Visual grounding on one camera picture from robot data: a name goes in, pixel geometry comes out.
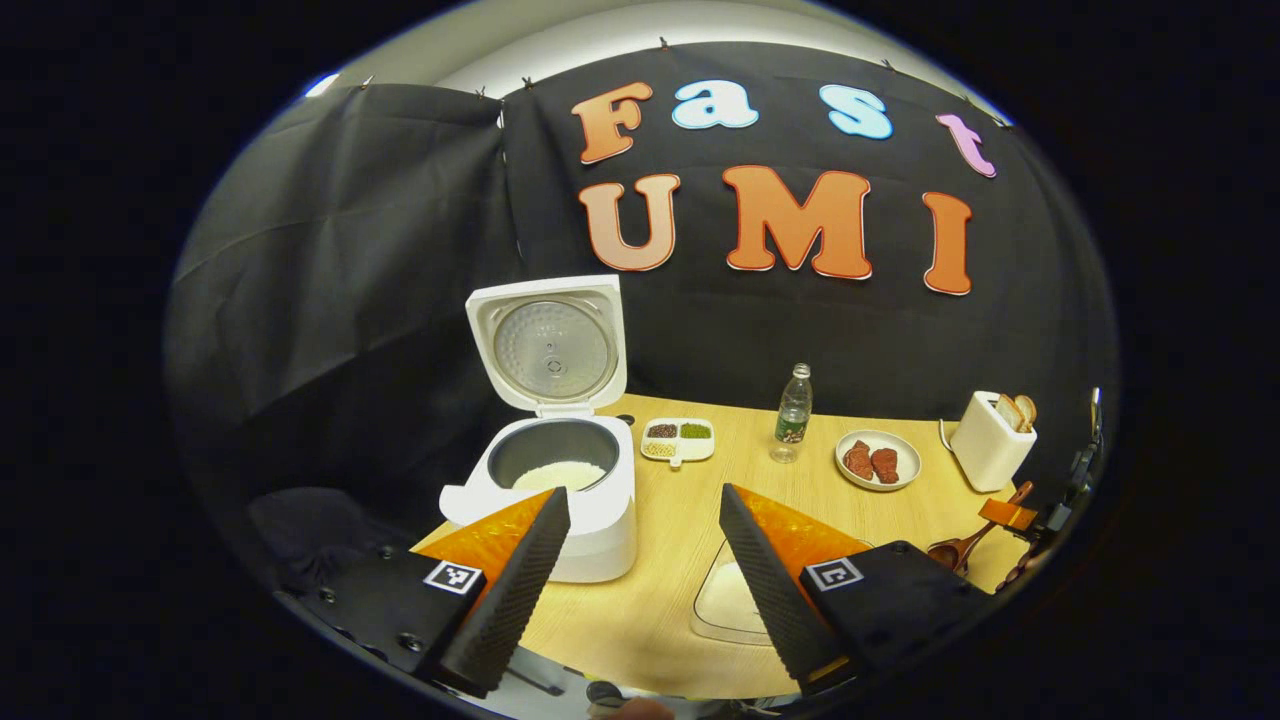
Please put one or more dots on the white toaster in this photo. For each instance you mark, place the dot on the white toaster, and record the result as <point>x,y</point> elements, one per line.
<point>985,455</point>

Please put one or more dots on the clear plastic water bottle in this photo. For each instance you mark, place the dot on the clear plastic water bottle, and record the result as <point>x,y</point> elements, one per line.
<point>792,420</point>

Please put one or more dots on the white oval plate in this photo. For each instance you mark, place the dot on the white oval plate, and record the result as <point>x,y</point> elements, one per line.
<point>905,480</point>

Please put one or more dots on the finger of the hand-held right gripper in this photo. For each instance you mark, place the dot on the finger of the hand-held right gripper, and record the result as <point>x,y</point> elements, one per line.
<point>1008,514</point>

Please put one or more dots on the brown wooden spoon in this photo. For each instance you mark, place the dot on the brown wooden spoon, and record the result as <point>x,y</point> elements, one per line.
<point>945,553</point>

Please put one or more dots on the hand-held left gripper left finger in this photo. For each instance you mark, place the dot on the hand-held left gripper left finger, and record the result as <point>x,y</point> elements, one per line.
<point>510,600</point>

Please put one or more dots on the ceiling light panel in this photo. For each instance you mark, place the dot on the ceiling light panel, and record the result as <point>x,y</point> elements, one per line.
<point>322,84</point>

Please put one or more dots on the white rice cooker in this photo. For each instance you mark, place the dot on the white rice cooker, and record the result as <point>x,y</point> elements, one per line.
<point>600,530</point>

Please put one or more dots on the red meat piece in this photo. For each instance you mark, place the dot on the red meat piece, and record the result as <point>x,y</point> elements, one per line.
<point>885,466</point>
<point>858,460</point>

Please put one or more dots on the black backdrop cloth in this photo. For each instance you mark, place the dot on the black backdrop cloth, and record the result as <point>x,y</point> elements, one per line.
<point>400,300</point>

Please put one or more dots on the white divided bean dish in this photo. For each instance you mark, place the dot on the white divided bean dish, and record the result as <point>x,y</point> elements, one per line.
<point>678,448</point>

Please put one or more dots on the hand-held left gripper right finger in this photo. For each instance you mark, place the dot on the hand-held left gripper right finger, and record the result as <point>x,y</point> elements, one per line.
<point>770,600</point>

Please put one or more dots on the bread slice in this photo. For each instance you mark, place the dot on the bread slice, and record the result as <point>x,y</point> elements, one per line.
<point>1027,410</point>
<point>1007,412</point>

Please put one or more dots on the clear rice tray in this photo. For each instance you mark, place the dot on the clear rice tray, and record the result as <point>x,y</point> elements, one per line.
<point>705,625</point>

